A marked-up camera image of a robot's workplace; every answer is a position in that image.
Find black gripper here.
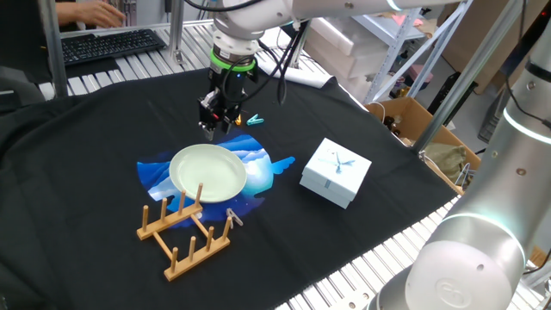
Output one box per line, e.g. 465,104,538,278
197,71,258,142

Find pale green plate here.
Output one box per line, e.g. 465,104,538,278
169,143,248,204

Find bare person forearm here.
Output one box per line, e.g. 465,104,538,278
55,2,81,27

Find wooden dish rack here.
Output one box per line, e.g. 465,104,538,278
136,182,233,282

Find white metal shelf rack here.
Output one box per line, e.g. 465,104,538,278
352,12,455,104

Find bare person hand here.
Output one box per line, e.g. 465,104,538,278
75,0,127,29

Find green ringed wrist flange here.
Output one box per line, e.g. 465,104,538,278
209,48,258,73

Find white paper sheet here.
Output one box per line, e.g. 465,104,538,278
257,38,335,90

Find light blue gift box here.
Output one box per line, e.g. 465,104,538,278
299,137,373,210

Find black keyboard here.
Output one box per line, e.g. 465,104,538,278
59,28,168,66

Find black cloth with blue print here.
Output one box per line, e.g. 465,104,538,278
0,68,460,310

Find white foam boxes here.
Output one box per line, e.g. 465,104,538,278
303,16,391,81

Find open cardboard box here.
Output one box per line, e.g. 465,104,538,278
364,96,483,199

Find olive cloth bag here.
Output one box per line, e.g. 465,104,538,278
424,143,468,182

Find large brown cardboard panel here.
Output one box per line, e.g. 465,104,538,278
441,2,543,96

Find grey plastic crate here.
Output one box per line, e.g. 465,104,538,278
477,92,513,146

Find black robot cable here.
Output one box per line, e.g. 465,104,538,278
183,0,266,13
221,21,309,107

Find aluminium frame post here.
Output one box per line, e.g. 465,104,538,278
167,0,186,64
40,0,70,98
412,0,524,152

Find wire clothes hangers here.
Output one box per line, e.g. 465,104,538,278
454,162,479,193

